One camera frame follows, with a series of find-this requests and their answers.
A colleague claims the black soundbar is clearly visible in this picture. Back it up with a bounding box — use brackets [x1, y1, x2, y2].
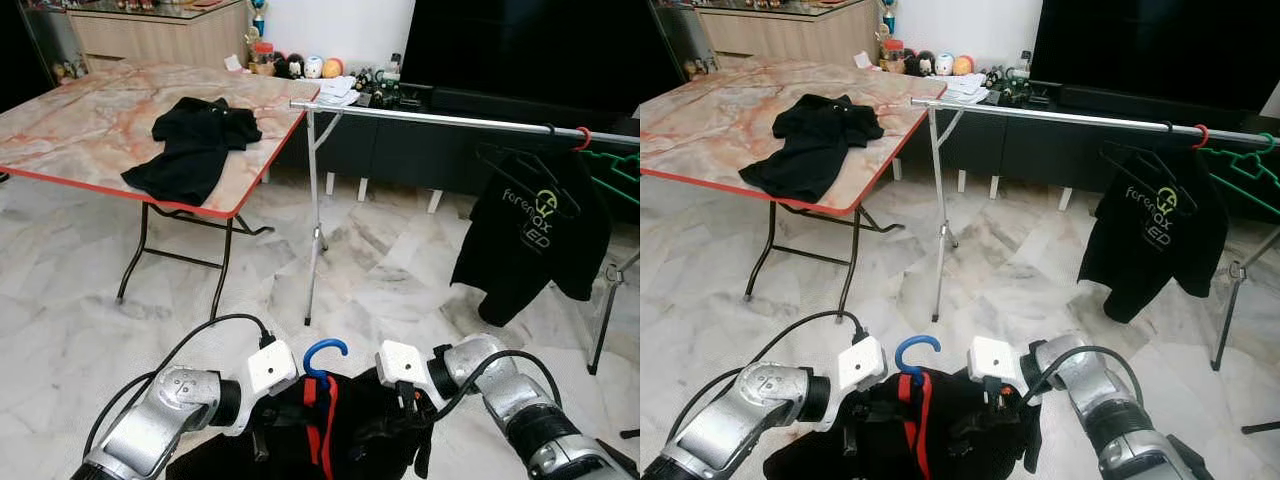
[1058, 85, 1251, 119]
[430, 88, 621, 123]

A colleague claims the green plastic hanger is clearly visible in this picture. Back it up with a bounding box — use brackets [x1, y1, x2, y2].
[580, 148, 641, 206]
[1198, 132, 1280, 218]

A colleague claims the black printed shirt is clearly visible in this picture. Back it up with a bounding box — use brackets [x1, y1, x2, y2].
[122, 96, 264, 208]
[740, 94, 886, 204]
[450, 148, 613, 328]
[1078, 148, 1231, 324]

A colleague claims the black television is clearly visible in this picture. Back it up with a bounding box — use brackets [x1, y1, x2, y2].
[400, 0, 641, 113]
[1030, 0, 1280, 113]

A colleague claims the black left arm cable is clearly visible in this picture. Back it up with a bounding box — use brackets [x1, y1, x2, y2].
[82, 313, 276, 461]
[665, 310, 866, 466]

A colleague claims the silver metal clothes rack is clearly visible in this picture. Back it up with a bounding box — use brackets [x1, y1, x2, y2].
[910, 95, 1280, 373]
[290, 97, 641, 377]

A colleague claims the black TV console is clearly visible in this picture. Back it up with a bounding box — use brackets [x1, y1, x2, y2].
[270, 85, 641, 216]
[895, 85, 1280, 226]

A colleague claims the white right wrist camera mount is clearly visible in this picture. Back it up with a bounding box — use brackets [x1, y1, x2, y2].
[967, 335, 1026, 386]
[375, 340, 433, 389]

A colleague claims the black plastic hanger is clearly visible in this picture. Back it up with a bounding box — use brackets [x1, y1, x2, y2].
[475, 122, 583, 219]
[1098, 120, 1199, 216]

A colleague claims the light wooden sideboard cabinet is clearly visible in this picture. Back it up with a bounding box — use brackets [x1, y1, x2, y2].
[68, 0, 251, 71]
[695, 0, 881, 69]

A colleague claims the marble pattern folding table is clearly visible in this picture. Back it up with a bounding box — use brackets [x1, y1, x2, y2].
[0, 60, 323, 323]
[640, 58, 936, 313]

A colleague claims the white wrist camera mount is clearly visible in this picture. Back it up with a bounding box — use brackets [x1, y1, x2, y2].
[835, 333, 889, 393]
[967, 335, 1026, 386]
[375, 340, 433, 389]
[245, 338, 299, 399]

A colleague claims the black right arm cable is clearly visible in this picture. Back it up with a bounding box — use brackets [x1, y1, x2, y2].
[430, 348, 563, 416]
[1020, 345, 1146, 411]

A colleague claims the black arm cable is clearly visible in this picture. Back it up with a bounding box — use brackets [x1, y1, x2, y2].
[430, 348, 563, 416]
[82, 313, 276, 461]
[665, 310, 866, 466]
[1020, 345, 1146, 411]

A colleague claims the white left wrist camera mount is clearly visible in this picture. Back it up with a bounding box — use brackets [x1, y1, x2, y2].
[835, 333, 889, 393]
[245, 338, 299, 399]

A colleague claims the blue plastic hanger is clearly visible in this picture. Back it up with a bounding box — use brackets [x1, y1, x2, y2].
[895, 334, 942, 386]
[303, 338, 350, 386]

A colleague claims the black red striped garment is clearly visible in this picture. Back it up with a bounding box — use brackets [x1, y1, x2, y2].
[165, 370, 436, 480]
[762, 368, 1043, 480]

